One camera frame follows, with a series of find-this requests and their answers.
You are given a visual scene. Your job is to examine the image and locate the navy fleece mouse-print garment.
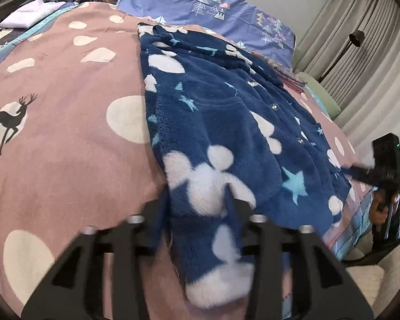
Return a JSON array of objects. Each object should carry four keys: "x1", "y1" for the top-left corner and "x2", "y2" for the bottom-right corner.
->
[{"x1": 138, "y1": 23, "x2": 350, "y2": 309}]

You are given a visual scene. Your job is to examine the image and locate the folded floral clothes stack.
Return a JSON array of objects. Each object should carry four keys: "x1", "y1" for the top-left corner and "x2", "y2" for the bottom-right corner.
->
[{"x1": 252, "y1": 51, "x2": 306, "y2": 94}]

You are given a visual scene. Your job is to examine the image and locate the person's right hand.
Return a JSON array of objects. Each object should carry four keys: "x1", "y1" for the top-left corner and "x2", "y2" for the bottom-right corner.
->
[{"x1": 369, "y1": 189, "x2": 400, "y2": 227}]

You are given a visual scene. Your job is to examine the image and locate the green pillow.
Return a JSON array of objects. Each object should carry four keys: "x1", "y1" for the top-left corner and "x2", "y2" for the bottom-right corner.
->
[{"x1": 297, "y1": 72, "x2": 341, "y2": 120}]

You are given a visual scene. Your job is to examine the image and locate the grey pleated curtain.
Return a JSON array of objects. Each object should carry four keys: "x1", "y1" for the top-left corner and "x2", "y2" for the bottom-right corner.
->
[{"x1": 294, "y1": 0, "x2": 400, "y2": 163}]

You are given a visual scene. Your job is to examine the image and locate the black floor lamp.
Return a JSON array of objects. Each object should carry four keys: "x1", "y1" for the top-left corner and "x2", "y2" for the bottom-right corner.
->
[{"x1": 317, "y1": 30, "x2": 366, "y2": 83}]

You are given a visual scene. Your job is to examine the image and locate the pink polka-dot duvet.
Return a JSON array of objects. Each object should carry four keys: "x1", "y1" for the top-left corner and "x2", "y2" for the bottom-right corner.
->
[{"x1": 0, "y1": 1, "x2": 376, "y2": 320}]

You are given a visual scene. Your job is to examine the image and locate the purple tree-print pillow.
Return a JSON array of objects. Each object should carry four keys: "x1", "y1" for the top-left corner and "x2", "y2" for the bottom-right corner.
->
[{"x1": 118, "y1": 0, "x2": 295, "y2": 69}]

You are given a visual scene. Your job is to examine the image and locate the folded lavender cloth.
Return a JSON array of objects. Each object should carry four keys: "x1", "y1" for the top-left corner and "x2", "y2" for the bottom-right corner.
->
[{"x1": 0, "y1": 0, "x2": 66, "y2": 29}]

